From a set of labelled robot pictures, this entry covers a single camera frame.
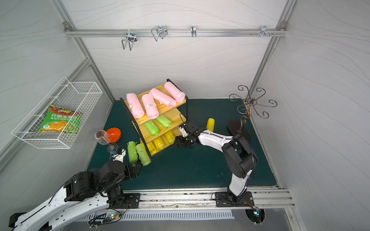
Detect yellow roll diagonal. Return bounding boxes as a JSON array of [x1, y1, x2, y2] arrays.
[[164, 131, 175, 145]]

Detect yellow roll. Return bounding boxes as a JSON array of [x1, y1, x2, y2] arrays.
[[206, 118, 215, 132], [140, 140, 158, 156], [153, 137, 166, 151]]

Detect green roll front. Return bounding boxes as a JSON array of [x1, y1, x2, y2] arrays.
[[156, 115, 173, 129]]

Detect green roll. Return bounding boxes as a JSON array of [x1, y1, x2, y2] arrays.
[[156, 115, 173, 129], [127, 141, 138, 163], [136, 143, 151, 166], [144, 120, 160, 137]]

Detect pink roll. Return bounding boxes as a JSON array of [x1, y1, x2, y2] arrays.
[[142, 93, 160, 119], [126, 93, 145, 119], [164, 81, 186, 103], [150, 88, 177, 108]]

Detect pink roll front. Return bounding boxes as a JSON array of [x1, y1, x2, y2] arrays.
[[164, 81, 186, 103]]

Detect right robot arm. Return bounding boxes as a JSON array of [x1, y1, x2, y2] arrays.
[[173, 118, 258, 206]]

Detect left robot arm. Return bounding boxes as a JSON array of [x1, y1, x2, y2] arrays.
[[8, 160, 143, 231]]

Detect green roll beside shelf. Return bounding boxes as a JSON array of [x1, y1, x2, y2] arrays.
[[136, 143, 151, 166]]

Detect wooden three-tier shelf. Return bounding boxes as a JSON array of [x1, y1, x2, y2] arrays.
[[120, 79, 188, 157]]

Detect orange plastic bowl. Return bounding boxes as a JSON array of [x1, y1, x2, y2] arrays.
[[107, 128, 121, 143]]

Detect clear plastic goblet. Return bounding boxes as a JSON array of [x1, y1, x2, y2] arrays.
[[94, 130, 118, 154]]

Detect green snack bag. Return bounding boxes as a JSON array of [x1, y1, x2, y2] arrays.
[[39, 105, 82, 134]]

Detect metal hook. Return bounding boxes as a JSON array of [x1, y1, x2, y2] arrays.
[[151, 25, 168, 41], [251, 26, 276, 37], [121, 31, 137, 51], [190, 26, 197, 38]]

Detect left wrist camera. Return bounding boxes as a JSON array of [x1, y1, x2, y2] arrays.
[[112, 149, 126, 163]]

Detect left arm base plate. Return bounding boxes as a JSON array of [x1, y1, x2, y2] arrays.
[[113, 193, 141, 209]]

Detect copper wire jewelry stand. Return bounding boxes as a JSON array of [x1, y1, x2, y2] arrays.
[[227, 85, 278, 143]]

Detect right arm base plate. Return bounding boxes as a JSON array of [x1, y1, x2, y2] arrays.
[[212, 191, 254, 208]]

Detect white wire basket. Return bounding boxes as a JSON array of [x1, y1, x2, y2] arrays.
[[11, 77, 102, 149]]

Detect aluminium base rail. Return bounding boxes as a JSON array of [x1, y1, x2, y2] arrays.
[[123, 186, 295, 211]]

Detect aluminium top rail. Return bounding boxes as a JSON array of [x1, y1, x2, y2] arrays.
[[65, 27, 288, 38]]

